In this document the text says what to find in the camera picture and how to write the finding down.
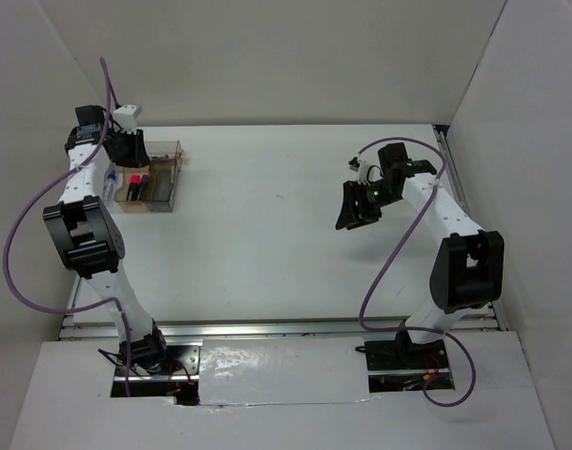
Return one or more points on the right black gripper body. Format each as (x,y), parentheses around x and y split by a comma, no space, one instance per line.
(373,198)

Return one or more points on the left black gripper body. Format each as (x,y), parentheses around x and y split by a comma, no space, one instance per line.
(125,144)

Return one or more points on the black purple usb stick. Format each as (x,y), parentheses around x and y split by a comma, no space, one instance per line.
(143,186)

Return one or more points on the pink highlighter black cap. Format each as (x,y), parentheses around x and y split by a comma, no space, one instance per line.
(133,188)

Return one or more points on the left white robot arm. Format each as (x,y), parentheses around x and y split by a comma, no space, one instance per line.
(87,239)

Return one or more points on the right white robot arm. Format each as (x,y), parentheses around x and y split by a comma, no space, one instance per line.
(414,340)

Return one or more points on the clear plastic organizer box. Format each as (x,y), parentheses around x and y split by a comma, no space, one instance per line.
(169,152)

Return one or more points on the white tape sheet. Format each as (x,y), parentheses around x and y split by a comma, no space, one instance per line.
(282,371)

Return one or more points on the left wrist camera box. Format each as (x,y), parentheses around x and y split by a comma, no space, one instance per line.
(126,118)

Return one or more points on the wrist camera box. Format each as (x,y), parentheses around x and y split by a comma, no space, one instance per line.
(362,169)
(126,118)

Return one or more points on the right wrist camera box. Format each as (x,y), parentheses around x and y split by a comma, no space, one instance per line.
(362,169)

